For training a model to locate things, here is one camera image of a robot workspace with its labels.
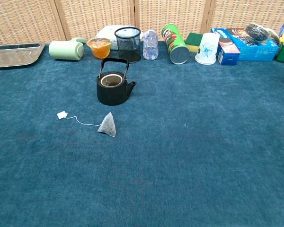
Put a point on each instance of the blue pink cookie box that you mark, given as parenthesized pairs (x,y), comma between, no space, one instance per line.
(227,52)

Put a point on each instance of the woven rattan folding screen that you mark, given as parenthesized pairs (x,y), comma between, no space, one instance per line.
(97,14)

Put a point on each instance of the clear plastic water bottle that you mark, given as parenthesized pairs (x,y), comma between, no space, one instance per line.
(150,45)

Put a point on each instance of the dark wrapped tape roll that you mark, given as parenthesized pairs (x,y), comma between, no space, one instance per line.
(258,30)

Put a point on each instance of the brown chocolate pie box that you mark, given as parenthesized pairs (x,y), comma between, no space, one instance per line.
(236,32)

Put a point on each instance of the stainless steel tray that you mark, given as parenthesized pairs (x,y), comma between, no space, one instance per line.
(11,55)

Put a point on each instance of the black cast iron teapot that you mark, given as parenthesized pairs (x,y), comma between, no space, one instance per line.
(111,94)

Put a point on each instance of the white wet wipes pack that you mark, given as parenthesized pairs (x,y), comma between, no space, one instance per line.
(106,32)

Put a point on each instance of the black mesh pen holder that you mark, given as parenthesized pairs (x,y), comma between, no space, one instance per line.
(127,42)

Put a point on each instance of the green chips can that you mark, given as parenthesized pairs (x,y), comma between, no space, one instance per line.
(175,40)

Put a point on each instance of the green yellow sponge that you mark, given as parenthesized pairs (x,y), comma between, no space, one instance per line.
(192,40)

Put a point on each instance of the blue velvet tablecloth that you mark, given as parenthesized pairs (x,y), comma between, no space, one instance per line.
(180,153)

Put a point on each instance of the blue biscuit box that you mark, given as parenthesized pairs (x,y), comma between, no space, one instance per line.
(255,50)

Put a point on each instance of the pale green lint roller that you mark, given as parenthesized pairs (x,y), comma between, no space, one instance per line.
(64,50)

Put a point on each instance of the white paper cup blue flower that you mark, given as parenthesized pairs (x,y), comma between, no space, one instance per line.
(207,49)

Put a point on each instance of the orange jelly cup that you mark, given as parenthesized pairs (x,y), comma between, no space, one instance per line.
(100,50)

